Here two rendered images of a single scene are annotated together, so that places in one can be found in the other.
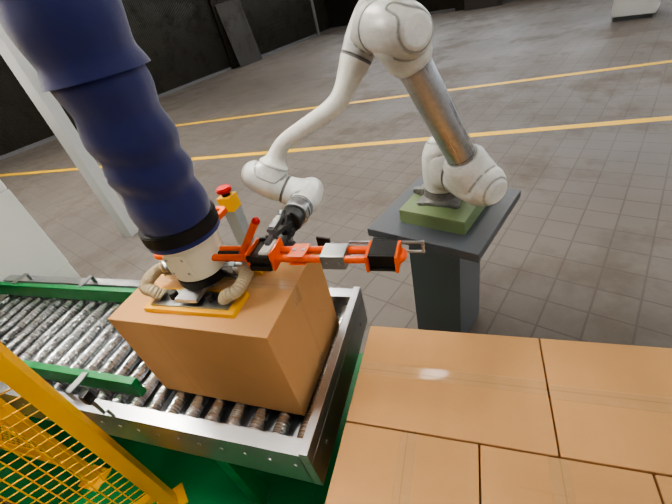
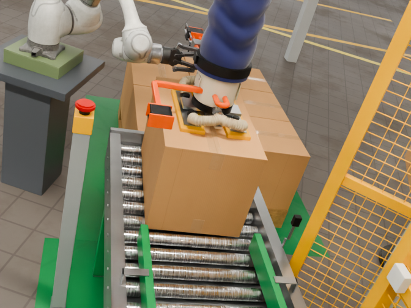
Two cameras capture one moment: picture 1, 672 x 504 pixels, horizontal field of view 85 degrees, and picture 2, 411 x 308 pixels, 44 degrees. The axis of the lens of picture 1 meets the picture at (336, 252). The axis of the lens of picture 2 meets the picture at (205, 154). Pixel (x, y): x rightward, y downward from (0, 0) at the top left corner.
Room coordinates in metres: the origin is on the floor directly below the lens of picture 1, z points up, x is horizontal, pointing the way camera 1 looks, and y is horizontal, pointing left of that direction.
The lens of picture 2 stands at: (2.26, 1.85, 1.90)
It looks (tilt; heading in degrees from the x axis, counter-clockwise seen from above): 31 degrees down; 227
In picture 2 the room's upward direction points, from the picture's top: 16 degrees clockwise
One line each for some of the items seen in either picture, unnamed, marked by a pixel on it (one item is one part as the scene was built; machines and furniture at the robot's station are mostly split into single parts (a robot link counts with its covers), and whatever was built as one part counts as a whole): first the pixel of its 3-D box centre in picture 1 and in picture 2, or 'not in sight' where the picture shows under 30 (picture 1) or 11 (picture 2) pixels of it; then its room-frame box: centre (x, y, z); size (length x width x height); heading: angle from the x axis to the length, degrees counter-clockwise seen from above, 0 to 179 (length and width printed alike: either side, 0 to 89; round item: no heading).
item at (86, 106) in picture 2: (224, 191); (85, 107); (1.55, 0.41, 1.02); 0.07 x 0.07 x 0.04
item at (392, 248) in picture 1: (383, 256); (196, 35); (0.74, -0.12, 1.07); 0.08 x 0.07 x 0.05; 65
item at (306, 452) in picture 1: (336, 359); (178, 142); (0.86, 0.10, 0.58); 0.70 x 0.03 x 0.06; 155
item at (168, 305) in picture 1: (193, 298); (231, 113); (0.91, 0.47, 0.97); 0.34 x 0.10 x 0.05; 65
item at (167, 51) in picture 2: (289, 223); (171, 56); (1.03, 0.12, 1.07); 0.09 x 0.07 x 0.08; 155
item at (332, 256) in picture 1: (335, 256); (198, 46); (0.81, 0.00, 1.07); 0.07 x 0.07 x 0.04; 65
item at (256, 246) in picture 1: (265, 253); not in sight; (0.90, 0.20, 1.07); 0.10 x 0.08 x 0.06; 155
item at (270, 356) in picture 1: (236, 321); (196, 153); (1.00, 0.42, 0.75); 0.60 x 0.40 x 0.40; 64
